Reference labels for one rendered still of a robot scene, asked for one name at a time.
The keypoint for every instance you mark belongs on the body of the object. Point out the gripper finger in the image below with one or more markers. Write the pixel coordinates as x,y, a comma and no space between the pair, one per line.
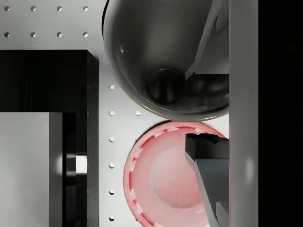
213,47
213,179

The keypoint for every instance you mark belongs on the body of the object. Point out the red plate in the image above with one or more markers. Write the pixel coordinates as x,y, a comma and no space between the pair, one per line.
161,179

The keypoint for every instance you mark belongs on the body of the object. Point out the black plate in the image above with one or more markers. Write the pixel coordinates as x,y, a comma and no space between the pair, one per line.
146,42

